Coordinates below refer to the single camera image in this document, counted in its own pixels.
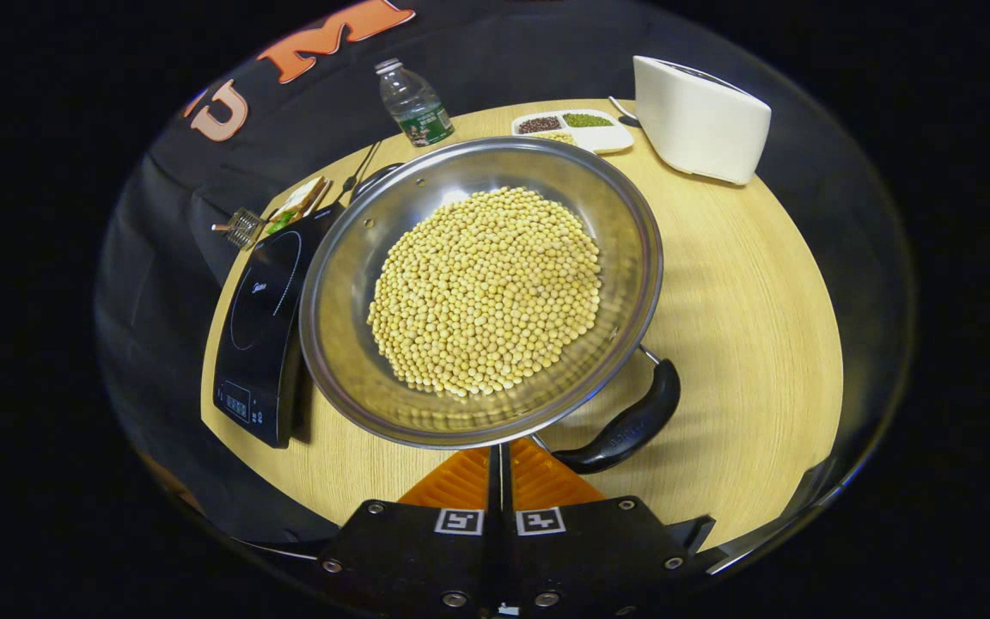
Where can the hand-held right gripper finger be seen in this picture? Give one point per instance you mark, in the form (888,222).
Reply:
(494,486)
(507,486)

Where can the pile of yellow soybeans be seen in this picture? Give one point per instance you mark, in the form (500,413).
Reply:
(486,292)

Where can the black induction cooktop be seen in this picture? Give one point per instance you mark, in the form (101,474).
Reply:
(263,344)

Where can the sandwich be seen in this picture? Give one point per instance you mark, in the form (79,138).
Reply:
(297,205)

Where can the white divided bean tray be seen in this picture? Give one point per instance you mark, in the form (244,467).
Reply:
(607,137)

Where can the clear plastic water bottle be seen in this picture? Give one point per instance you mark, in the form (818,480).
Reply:
(413,103)

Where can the white toaster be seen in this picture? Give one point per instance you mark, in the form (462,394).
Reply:
(697,129)

